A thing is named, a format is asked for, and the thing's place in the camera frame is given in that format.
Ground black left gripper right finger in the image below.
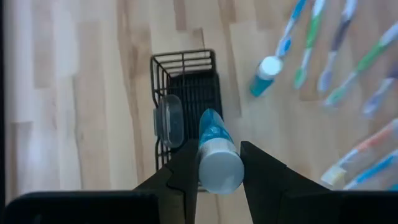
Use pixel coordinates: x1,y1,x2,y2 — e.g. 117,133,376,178
240,141,331,224

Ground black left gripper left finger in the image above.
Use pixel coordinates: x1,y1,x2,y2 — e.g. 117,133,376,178
133,139,200,224

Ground blue toothpaste tube white cap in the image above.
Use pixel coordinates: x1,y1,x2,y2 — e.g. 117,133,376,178
197,108,245,195
249,55,284,98

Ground black wire basket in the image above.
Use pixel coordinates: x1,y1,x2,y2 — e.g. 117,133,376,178
150,49,224,172

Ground orange and white toothbrush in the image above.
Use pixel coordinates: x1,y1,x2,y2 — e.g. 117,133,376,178
320,119,398,187

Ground green and white toothbrush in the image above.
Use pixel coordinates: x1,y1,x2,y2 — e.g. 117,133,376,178
323,21,398,108
293,0,326,90

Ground clear plastic case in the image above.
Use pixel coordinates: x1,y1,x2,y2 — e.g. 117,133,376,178
154,94,185,149

